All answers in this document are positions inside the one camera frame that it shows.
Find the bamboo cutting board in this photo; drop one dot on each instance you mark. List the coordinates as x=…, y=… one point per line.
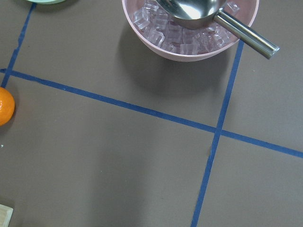
x=5, y=215

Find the pink bowl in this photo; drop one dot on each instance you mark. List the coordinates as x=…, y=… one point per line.
x=246, y=14

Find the light green plate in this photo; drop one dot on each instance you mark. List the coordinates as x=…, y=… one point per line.
x=46, y=2

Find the orange fruit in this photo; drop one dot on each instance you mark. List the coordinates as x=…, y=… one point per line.
x=7, y=106

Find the metal scoop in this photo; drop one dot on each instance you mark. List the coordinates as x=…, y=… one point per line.
x=194, y=14

